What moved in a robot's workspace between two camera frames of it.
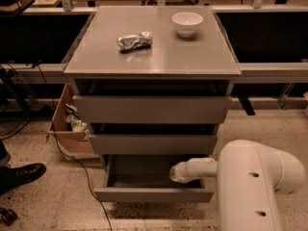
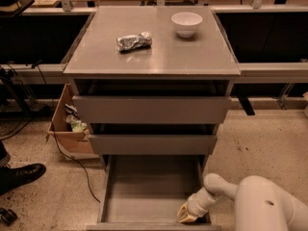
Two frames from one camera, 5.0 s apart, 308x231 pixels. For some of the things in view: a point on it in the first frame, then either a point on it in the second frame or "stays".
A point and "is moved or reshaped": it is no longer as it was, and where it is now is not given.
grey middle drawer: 152,144 stays
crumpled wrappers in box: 73,118 stays
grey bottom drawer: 146,179 is moved or reshaped
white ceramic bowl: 187,23 stays
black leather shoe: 13,177 stays
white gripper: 185,172 -> 194,208
